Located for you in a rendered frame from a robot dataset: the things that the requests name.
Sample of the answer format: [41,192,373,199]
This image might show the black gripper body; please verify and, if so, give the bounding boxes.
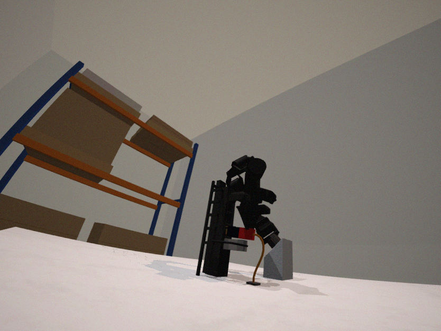
[228,183,270,215]

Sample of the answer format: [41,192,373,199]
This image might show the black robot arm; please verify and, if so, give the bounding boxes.
[226,155,281,249]

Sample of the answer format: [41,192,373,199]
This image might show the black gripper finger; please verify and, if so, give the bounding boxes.
[249,210,264,229]
[236,205,256,230]

